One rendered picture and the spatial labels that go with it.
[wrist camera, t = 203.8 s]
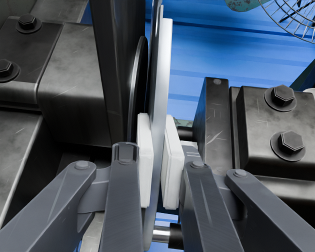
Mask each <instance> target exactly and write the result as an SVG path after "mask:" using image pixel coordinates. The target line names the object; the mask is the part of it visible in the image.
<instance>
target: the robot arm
mask: <svg viewBox="0 0 315 252"><path fill-rule="evenodd" d="M153 160H154V151H153V143H152V135H151V126H150V118H149V115H148V113H141V112H140V113H139V114H138V116H137V130H136V142H117V143H115V144H113V146H112V158H111V166H109V167H106V168H101V169H97V166H96V164H94V163H93V162H90V161H84V160H81V161H80V160H78V161H75V162H72V163H70V164H69V165H68V166H67V167H66V168H65V169H64V170H63V171H62V172H61V173H59V174H58V175H57V176H56V177H55V178H54V179H53V180H52V181H51V182H50V183H49V184H48V185H47V186H46V187H45V188H44V189H43V190H42V191H41V192H40V193H39V194H38V195H36V196H35V197H34V198H33V199H32V200H31V201H30V202H29V203H28V204H27V205H26V206H25V207H24V208H23V209H22V210H21V211H20V212H19V213H18V214H17V215H16V216H15V217H14V218H12V219H11V220H10V221H9V222H8V223H7V224H6V225H5V226H4V227H3V228H2V229H1V230H0V252H74V250H75V249H76V247H77V245H78V244H79V242H80V240H81V239H82V237H83V235H84V234H85V232H86V230H87V229H88V227H89V226H90V224H91V222H92V221H93V219H94V217H95V212H96V211H102V210H105V212H104V220H103V227H102V235H101V242H100V249H99V252H144V243H143V227H142V210H141V208H147V207H149V204H150V193H151V182H152V171H153ZM160 181H161V191H162V201H163V207H165V209H166V210H176V209H177V208H179V212H178V220H177V224H181V232H182V239H183V247H184V252H315V229H314V228H313V227H312V226H311V225H309V224H308V223H307V222H306V221H305V220H304V219H303V218H301V217H300V216H299V215H298V214H297V213H296V212H295V211H293V210H292V209H291V208H290V207H289V206H288V205H287V204H285V203H284V202H283V201H282V200H281V199H280V198H279V197H277V196H276V195H275V194H274V193H273V192H272V191H271V190H269V189H268V188H267V187H266V186H265V185H264V184H263V183H261V182H260V181H259V180H258V179H257V178H256V177H255V176H253V175H252V174H251V173H249V172H247V171H245V170H243V169H229V170H228V171H227V172H226V176H222V175H218V174H214V173H213V171H212V169H211V167H210V166H209V165H208V164H206V163H204V162H203V161H202V158H201V156H200V154H199V151H198V149H197V148H195V147H194V146H193V145H181V143H180V139H179V136H178V133H177V129H176V126H175V123H174V119H173V117H172V116H171V115H170V114H167V115H166V125H165V136H164V146H163V157H162V166H161V175H160ZM179 200H180V204H179Z"/></svg>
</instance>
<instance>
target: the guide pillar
mask: <svg viewBox="0 0 315 252"><path fill-rule="evenodd" d="M169 239H170V227H168V226H159V225H154V231H153V236H152V241H151V242H156V243H165V244H168V243H169Z"/></svg>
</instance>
